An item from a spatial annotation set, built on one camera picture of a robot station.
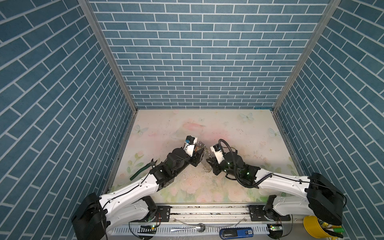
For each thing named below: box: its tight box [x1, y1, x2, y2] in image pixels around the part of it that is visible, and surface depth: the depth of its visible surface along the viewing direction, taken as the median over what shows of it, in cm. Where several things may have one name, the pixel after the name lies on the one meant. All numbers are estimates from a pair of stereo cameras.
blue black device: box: [219, 227, 254, 240], surface depth 68 cm
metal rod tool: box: [171, 218, 247, 233], surface depth 72 cm
